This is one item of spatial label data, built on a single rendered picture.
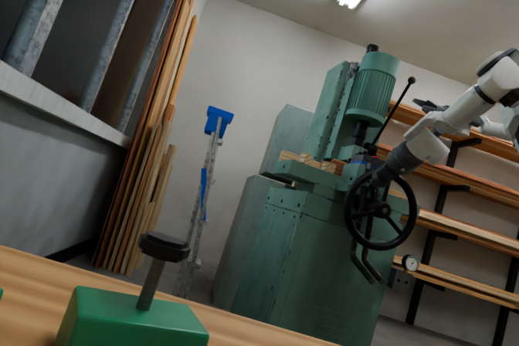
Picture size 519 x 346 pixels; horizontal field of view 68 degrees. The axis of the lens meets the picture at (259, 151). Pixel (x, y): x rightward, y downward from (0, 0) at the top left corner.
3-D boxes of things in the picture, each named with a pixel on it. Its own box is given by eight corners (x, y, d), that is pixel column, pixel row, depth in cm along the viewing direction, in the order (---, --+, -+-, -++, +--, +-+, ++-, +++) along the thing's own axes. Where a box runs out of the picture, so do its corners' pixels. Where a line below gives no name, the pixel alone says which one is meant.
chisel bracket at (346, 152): (349, 162, 168) (354, 144, 169) (335, 163, 182) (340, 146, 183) (364, 167, 170) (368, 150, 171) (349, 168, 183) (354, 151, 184)
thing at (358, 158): (361, 163, 148) (364, 150, 148) (347, 164, 158) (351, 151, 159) (390, 174, 150) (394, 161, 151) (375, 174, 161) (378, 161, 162)
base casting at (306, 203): (300, 213, 150) (306, 191, 151) (263, 202, 206) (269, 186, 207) (398, 245, 159) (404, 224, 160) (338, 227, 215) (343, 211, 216)
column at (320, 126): (302, 195, 187) (344, 59, 196) (288, 192, 208) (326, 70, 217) (343, 208, 191) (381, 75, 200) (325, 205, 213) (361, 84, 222)
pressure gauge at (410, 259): (402, 273, 151) (408, 253, 152) (396, 271, 155) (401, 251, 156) (415, 278, 153) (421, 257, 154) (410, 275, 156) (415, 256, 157)
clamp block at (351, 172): (352, 184, 145) (358, 162, 146) (337, 184, 158) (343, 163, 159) (385, 197, 148) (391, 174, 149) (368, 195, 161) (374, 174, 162)
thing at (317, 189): (312, 192, 151) (315, 183, 152) (295, 191, 172) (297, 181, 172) (399, 222, 159) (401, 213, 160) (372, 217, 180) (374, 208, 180)
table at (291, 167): (294, 173, 140) (300, 157, 141) (272, 173, 170) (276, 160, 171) (433, 222, 152) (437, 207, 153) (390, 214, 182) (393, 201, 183)
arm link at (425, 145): (415, 178, 115) (443, 159, 106) (389, 152, 117) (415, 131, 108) (431, 161, 122) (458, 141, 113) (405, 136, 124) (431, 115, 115)
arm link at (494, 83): (462, 138, 101) (530, 88, 88) (435, 109, 105) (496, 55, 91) (476, 130, 108) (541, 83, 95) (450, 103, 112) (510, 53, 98)
